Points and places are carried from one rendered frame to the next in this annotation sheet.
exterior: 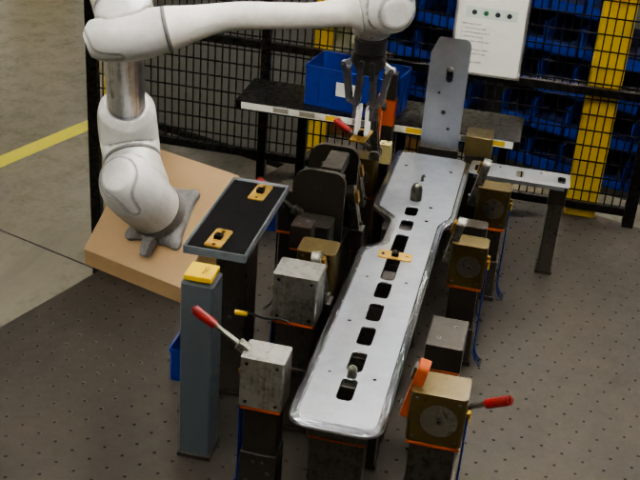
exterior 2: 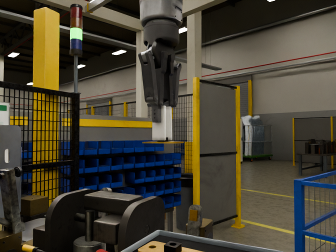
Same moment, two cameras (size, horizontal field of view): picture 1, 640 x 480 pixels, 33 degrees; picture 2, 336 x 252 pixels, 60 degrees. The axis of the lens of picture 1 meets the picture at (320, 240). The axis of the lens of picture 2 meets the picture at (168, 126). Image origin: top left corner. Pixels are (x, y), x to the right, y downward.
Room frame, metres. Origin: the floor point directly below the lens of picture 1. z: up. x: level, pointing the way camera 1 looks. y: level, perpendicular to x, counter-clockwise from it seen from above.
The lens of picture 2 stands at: (2.21, 0.50, 1.31)
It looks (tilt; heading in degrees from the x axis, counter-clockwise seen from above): 2 degrees up; 287
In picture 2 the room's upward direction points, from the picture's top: straight up
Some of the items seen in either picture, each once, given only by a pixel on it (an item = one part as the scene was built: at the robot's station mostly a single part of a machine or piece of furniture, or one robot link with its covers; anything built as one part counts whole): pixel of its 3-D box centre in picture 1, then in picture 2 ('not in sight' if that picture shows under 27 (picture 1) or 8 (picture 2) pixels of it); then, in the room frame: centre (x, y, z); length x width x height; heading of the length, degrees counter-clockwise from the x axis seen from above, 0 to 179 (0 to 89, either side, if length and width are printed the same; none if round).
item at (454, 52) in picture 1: (445, 93); (6, 172); (3.06, -0.34, 1.17); 0.12 x 0.01 x 0.34; 79
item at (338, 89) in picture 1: (357, 85); not in sight; (3.28, -0.08, 1.09); 0.30 x 0.17 x 0.13; 70
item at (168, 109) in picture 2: (368, 120); (165, 123); (2.39, -0.09, 1.33); 0.03 x 0.01 x 0.07; 164
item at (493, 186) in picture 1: (491, 242); not in sight; (2.71, -0.48, 0.87); 0.12 x 0.07 x 0.35; 79
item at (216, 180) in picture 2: not in sight; (218, 157); (2.67, -3.38, 1.00); 1.04 x 0.14 x 2.00; 60
